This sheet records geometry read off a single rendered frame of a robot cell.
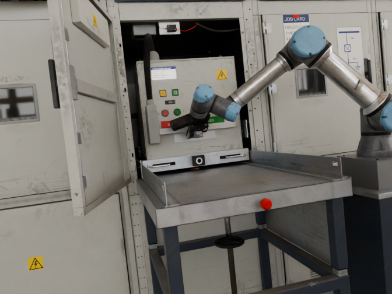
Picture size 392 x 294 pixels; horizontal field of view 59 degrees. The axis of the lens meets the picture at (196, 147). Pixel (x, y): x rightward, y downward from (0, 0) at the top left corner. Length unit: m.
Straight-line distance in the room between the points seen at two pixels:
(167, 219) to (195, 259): 0.81
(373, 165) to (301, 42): 0.54
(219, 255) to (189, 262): 0.15
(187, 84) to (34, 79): 0.68
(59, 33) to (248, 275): 1.40
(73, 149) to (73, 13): 0.46
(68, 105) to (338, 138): 1.41
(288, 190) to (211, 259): 0.81
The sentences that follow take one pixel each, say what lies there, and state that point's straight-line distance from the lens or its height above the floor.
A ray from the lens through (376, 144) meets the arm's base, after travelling 1.58.
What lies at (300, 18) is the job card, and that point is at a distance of 1.94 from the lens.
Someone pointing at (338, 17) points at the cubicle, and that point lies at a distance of 2.07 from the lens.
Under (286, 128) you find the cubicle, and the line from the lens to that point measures 1.81.
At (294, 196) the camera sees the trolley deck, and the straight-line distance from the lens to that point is 1.08.
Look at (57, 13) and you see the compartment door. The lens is 1.07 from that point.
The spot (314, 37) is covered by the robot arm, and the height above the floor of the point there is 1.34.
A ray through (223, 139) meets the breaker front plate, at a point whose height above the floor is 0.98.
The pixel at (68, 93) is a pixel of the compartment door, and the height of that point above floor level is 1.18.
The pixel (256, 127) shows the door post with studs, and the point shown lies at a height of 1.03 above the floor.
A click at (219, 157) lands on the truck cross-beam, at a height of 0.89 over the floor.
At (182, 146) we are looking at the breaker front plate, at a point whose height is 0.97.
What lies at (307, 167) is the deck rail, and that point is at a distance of 1.32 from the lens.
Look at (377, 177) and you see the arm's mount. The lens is 1.46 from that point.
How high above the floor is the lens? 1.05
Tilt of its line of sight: 3 degrees down
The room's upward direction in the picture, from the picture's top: 6 degrees counter-clockwise
